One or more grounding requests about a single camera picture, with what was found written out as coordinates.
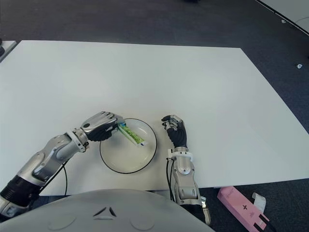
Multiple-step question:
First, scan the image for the grey robot torso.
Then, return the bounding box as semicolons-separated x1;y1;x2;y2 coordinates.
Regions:
0;188;216;232

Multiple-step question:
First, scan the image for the pink cardboard box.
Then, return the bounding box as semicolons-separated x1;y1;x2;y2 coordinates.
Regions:
216;186;270;230

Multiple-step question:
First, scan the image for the white paper slip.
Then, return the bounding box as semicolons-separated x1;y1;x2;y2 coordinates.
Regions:
252;192;267;214

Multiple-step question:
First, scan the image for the white table with black edge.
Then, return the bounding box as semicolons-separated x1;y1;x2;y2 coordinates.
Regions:
255;0;309;37

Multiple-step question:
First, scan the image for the white side table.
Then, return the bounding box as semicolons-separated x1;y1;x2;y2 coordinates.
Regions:
0;40;17;64

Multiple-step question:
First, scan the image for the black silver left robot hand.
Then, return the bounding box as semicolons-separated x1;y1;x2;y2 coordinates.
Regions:
80;111;125;142

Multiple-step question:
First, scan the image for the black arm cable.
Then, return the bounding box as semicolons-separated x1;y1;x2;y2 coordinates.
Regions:
165;157;176;202
60;161;69;196

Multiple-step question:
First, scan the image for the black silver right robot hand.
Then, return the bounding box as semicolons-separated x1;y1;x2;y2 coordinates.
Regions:
161;114;188;148

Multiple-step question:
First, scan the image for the white plate with black rim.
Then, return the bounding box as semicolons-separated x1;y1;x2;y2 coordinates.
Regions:
99;118;158;174

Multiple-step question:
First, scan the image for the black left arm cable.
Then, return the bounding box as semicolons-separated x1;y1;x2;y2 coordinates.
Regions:
60;161;69;196

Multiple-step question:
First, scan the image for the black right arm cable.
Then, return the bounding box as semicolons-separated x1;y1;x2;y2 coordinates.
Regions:
165;157;176;202

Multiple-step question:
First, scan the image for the green toothpaste tube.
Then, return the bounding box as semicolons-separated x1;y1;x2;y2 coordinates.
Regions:
118;122;147;147

